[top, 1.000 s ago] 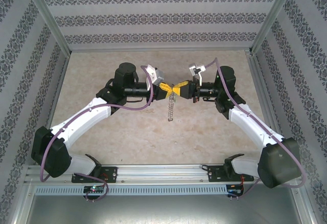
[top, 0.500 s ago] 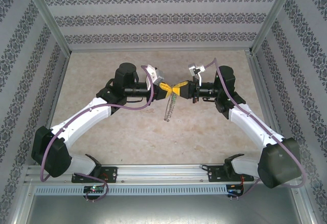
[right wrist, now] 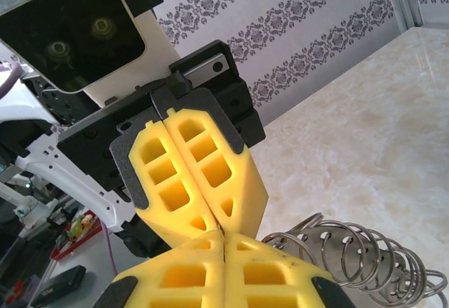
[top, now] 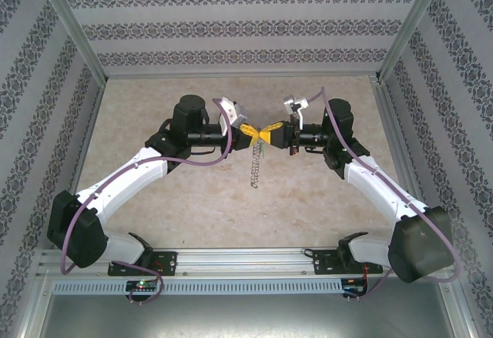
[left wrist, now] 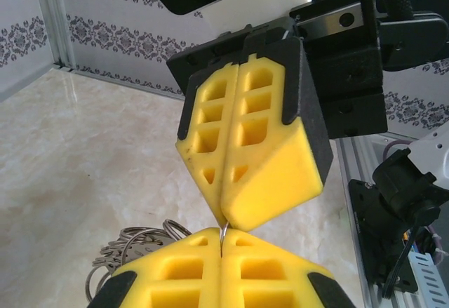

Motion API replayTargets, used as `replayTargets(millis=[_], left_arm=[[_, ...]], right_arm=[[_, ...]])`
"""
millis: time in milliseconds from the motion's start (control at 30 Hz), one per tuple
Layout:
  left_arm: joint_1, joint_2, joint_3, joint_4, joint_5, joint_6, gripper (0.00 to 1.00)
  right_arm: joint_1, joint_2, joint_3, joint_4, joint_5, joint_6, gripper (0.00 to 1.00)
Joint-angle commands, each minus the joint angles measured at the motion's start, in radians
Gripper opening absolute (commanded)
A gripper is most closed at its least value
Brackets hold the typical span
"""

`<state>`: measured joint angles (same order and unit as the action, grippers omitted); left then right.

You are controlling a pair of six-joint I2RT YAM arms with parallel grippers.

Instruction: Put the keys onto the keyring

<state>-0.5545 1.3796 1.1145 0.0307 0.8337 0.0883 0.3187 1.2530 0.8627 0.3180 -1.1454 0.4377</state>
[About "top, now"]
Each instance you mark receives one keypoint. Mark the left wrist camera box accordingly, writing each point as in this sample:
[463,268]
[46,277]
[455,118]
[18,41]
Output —
[233,109]

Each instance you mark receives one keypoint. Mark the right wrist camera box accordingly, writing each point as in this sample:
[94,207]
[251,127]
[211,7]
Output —
[294,103]

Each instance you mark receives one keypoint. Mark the large metal keyring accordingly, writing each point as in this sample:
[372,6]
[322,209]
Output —
[255,172]

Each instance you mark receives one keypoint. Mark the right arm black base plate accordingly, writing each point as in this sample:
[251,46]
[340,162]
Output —
[323,263]

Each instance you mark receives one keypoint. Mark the aluminium side rail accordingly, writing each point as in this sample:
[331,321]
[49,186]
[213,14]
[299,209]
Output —
[393,122]
[84,153]

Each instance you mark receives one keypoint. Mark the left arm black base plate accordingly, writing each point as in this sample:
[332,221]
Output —
[167,263]

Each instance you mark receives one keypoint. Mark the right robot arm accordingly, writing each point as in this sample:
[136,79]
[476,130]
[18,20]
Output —
[377,184]

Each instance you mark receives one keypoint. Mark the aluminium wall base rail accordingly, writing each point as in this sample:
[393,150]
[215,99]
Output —
[239,74]

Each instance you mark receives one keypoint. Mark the aluminium mounting rail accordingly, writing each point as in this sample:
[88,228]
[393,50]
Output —
[239,261]

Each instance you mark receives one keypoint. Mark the aluminium corner post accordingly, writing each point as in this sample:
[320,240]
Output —
[69,22]
[414,22]

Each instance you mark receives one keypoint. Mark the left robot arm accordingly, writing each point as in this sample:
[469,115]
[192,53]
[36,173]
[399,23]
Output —
[127,176]

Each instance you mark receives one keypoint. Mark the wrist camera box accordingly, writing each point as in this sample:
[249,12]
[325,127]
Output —
[294,103]
[233,109]

